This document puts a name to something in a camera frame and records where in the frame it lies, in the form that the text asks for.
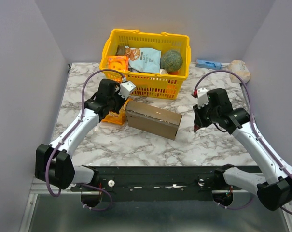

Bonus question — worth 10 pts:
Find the orange gummy candy bag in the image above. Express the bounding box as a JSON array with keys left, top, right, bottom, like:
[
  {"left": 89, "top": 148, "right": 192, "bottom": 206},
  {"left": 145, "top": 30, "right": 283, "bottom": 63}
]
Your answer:
[{"left": 102, "top": 98, "right": 133, "bottom": 125}]

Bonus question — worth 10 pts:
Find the aluminium frame rail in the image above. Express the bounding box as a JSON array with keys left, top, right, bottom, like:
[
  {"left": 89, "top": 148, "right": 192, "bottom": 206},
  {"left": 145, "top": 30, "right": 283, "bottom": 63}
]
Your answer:
[{"left": 20, "top": 180, "right": 292, "bottom": 232}]

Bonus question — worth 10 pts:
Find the light blue cassava chips bag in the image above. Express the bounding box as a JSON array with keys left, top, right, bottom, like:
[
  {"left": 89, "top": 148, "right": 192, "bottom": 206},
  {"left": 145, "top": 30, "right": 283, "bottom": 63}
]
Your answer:
[{"left": 125, "top": 46, "right": 161, "bottom": 73}]

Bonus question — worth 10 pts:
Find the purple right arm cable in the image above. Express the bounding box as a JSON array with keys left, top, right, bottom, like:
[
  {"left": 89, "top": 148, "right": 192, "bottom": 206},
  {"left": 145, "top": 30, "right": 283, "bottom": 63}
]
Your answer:
[{"left": 192, "top": 70, "right": 292, "bottom": 217}]

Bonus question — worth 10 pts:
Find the white cup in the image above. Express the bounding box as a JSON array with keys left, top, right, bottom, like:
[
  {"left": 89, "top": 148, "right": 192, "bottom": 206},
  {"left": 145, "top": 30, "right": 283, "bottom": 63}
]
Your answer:
[{"left": 159, "top": 69, "right": 168, "bottom": 75}]

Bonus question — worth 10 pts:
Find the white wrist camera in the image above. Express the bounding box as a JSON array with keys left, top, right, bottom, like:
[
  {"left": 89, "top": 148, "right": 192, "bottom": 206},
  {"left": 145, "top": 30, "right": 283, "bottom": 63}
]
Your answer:
[
  {"left": 193, "top": 88, "right": 209, "bottom": 109},
  {"left": 118, "top": 81, "right": 136, "bottom": 100}
]

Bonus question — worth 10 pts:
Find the orange snack box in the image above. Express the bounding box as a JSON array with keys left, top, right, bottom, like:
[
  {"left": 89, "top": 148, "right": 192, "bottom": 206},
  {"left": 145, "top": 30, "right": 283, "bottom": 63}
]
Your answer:
[{"left": 107, "top": 56, "right": 129, "bottom": 71}]

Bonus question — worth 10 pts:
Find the red black utility knife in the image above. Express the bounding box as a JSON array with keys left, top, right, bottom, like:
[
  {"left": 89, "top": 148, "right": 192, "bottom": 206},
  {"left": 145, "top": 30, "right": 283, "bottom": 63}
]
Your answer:
[{"left": 194, "top": 124, "right": 200, "bottom": 133}]

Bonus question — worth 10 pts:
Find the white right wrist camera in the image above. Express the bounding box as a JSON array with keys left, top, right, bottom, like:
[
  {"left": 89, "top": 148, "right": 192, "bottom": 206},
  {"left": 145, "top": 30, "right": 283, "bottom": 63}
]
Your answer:
[{"left": 193, "top": 88, "right": 209, "bottom": 109}]

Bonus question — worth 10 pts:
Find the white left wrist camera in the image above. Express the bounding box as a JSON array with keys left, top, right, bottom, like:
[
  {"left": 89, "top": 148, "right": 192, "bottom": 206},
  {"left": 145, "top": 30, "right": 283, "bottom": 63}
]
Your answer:
[{"left": 118, "top": 81, "right": 136, "bottom": 100}]

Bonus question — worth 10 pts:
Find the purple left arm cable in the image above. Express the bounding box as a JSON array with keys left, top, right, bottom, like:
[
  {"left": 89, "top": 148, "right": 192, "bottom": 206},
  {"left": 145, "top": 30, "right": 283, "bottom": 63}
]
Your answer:
[{"left": 45, "top": 69, "right": 127, "bottom": 212}]

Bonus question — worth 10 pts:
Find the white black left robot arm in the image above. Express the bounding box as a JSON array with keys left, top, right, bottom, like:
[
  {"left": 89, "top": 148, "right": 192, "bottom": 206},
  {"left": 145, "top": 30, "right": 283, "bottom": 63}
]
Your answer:
[{"left": 35, "top": 79, "right": 136, "bottom": 191}]

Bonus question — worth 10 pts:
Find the blue flat package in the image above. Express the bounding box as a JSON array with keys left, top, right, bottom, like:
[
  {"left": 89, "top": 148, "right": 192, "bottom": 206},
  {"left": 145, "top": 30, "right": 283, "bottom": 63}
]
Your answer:
[{"left": 195, "top": 59, "right": 222, "bottom": 70}]

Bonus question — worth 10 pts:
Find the green netted melon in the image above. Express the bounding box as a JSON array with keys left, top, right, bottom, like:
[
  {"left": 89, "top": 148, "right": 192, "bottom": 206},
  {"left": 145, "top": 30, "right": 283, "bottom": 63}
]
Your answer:
[{"left": 160, "top": 50, "right": 183, "bottom": 72}]

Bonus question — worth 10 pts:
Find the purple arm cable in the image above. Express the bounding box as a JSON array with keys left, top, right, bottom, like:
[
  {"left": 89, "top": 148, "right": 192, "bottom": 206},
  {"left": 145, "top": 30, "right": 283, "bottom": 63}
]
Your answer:
[
  {"left": 45, "top": 69, "right": 127, "bottom": 212},
  {"left": 192, "top": 70, "right": 292, "bottom": 217}
]

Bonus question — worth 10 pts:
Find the orange fruit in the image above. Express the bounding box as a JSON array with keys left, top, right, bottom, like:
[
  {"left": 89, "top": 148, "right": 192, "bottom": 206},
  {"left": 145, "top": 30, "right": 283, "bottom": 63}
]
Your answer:
[{"left": 168, "top": 71, "right": 179, "bottom": 75}]

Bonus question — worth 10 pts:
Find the brown cardboard express box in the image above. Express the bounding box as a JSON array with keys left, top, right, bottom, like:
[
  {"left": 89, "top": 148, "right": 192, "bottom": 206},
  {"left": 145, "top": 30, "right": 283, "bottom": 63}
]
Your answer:
[{"left": 125, "top": 100, "right": 182, "bottom": 140}]

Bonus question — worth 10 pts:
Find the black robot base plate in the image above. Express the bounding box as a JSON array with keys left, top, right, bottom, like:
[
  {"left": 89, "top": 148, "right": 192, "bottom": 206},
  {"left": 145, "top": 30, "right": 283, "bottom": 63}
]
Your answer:
[{"left": 94, "top": 166, "right": 231, "bottom": 202}]

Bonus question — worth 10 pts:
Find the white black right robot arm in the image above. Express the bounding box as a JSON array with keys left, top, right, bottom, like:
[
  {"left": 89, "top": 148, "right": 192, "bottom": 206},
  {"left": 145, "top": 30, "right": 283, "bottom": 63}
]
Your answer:
[{"left": 193, "top": 88, "right": 292, "bottom": 211}]

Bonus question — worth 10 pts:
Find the yellow plastic shopping basket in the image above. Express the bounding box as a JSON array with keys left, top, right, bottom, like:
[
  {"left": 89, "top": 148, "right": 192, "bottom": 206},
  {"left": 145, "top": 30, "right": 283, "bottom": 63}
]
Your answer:
[{"left": 99, "top": 29, "right": 191, "bottom": 99}]

